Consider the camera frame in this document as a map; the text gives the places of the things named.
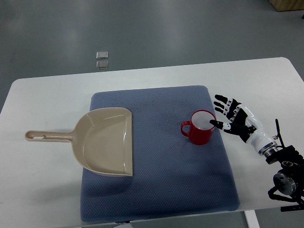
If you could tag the red cup white inside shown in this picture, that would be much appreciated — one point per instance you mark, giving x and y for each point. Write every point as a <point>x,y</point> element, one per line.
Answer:
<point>198,129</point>

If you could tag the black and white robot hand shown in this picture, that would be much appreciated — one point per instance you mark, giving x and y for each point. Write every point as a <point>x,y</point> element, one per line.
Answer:
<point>243,123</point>

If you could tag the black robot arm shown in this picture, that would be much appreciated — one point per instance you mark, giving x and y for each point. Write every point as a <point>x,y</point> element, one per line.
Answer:
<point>289,180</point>

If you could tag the brown cardboard box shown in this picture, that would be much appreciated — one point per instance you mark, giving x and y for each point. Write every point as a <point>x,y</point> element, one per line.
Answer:
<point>287,5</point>

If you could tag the upper grey floor plate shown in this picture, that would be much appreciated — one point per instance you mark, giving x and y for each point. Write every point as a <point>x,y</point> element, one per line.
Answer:
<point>102,55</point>

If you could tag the blue textured mat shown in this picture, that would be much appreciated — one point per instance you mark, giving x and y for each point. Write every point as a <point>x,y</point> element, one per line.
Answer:
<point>172,176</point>

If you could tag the beige plastic dustpan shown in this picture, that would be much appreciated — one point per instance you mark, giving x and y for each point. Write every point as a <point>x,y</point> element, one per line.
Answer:
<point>102,141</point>

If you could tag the white table leg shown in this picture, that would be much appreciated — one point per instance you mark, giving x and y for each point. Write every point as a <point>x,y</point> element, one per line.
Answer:
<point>251,219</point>

